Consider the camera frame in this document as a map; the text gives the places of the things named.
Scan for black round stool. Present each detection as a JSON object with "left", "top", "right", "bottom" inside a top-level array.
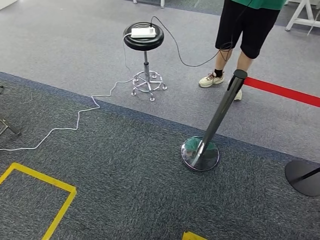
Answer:
[{"left": 122, "top": 21, "right": 168, "bottom": 103}]

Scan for chrome barrier stanchion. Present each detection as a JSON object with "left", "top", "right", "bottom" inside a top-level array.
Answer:
[{"left": 180, "top": 69, "right": 248, "bottom": 172}]

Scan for white power strip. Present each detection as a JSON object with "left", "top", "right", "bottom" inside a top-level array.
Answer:
[{"left": 131, "top": 27, "right": 157, "bottom": 39}]

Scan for person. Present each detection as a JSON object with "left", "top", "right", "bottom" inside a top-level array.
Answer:
[{"left": 198, "top": 0, "right": 288, "bottom": 102}]

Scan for red barrier belt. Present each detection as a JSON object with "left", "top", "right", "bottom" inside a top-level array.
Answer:
[{"left": 243, "top": 76, "right": 320, "bottom": 109}]

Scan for black power cable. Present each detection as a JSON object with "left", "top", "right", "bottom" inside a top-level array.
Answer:
[{"left": 149, "top": 15, "right": 235, "bottom": 68}]

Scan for white floor cable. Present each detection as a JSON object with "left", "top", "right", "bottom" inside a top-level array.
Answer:
[{"left": 0, "top": 32, "right": 134, "bottom": 153}]

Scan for white table frame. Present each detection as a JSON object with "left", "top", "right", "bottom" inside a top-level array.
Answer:
[{"left": 285, "top": 0, "right": 320, "bottom": 34}]

